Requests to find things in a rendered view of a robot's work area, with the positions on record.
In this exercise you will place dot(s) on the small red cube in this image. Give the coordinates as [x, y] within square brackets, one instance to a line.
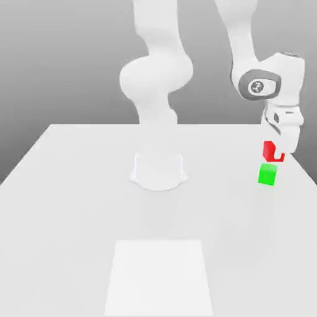
[267, 151]

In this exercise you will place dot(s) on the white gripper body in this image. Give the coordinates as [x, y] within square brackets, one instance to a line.
[289, 131]

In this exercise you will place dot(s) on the small green cube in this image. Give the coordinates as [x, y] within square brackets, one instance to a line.
[266, 175]

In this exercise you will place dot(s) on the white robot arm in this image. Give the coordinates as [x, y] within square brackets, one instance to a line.
[154, 74]

